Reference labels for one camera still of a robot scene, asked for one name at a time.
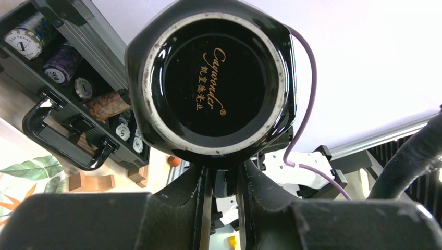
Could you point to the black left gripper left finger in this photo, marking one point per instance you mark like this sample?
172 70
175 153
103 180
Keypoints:
176 217

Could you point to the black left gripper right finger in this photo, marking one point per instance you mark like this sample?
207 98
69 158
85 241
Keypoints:
272 218

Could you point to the black octagonal mug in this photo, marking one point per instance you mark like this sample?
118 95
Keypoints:
212 82

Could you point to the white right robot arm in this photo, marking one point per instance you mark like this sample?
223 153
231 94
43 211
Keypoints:
283 174

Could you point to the stacked wooden blocks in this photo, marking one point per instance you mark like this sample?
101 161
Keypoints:
139 176

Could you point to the small orange cylinder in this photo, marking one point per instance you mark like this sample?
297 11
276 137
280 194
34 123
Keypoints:
173 161

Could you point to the light wooden block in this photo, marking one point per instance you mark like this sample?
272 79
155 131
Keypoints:
82 183

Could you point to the floral white serving tray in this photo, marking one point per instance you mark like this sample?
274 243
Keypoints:
26 169

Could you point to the black poker chip case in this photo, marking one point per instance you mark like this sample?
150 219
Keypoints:
70 59

